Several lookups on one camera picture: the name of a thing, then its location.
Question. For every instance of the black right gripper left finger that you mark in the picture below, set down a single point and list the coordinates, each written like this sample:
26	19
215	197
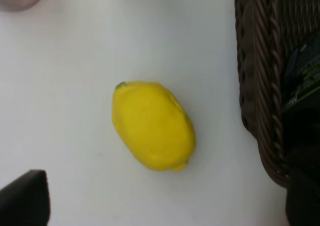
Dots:
26	200

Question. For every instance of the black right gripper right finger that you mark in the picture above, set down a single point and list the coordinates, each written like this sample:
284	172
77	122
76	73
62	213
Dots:
303	191

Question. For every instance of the black pump bottle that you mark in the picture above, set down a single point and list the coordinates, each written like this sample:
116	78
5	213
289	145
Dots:
301	95

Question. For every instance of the yellow lemon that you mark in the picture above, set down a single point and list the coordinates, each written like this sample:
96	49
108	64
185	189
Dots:
153	125

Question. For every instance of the dark brown wicker basket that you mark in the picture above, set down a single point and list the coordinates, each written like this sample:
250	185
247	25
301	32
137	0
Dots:
267	31

